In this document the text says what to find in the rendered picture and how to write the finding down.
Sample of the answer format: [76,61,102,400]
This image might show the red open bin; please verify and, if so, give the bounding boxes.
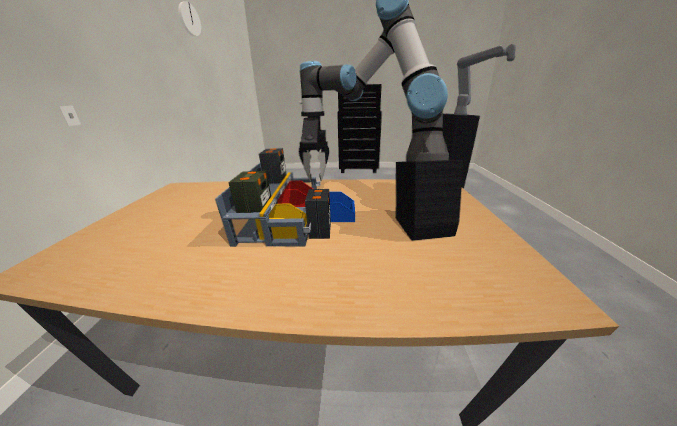
[277,181,313,207]

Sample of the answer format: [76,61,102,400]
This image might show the yellow open bin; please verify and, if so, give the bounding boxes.
[255,204,307,240]

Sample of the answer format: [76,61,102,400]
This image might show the yellow flat bar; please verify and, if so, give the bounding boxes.
[260,172,291,217]

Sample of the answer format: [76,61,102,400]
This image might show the blue bin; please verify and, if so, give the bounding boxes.
[329,192,355,222]

